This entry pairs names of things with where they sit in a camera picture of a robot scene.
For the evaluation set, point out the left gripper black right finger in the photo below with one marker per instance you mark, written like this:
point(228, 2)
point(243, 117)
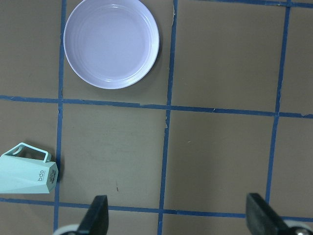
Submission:
point(261, 219)

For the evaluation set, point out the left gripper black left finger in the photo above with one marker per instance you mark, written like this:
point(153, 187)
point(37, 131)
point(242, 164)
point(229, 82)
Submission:
point(96, 220)

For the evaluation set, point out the mint green faceted cup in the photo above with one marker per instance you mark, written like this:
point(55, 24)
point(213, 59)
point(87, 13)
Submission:
point(19, 175)

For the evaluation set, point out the lavender round plate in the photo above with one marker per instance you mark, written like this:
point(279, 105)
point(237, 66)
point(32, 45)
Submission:
point(111, 44)

